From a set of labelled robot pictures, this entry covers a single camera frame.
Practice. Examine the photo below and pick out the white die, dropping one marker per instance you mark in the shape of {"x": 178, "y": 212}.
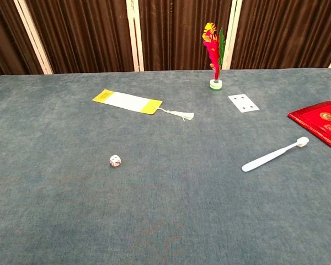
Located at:
{"x": 115, "y": 161}

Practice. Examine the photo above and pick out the yellow white tasselled bookmark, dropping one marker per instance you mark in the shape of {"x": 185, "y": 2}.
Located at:
{"x": 127, "y": 100}

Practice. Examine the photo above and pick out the blue felt table mat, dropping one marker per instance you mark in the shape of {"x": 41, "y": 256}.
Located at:
{"x": 165, "y": 209}

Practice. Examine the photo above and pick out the white playing card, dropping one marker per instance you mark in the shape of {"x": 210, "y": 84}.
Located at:
{"x": 243, "y": 103}

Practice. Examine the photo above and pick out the colourful feather shuttlecock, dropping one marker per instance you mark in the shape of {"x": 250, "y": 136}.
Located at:
{"x": 213, "y": 51}

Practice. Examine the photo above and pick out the dark brown pleated curtain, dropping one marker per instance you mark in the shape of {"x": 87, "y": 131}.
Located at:
{"x": 5, "y": 33}
{"x": 171, "y": 33}
{"x": 82, "y": 33}
{"x": 278, "y": 30}

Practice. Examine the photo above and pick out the white toothbrush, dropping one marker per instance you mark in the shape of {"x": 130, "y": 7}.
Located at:
{"x": 264, "y": 160}

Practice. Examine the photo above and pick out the red certificate booklet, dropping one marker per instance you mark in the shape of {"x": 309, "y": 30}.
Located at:
{"x": 317, "y": 121}

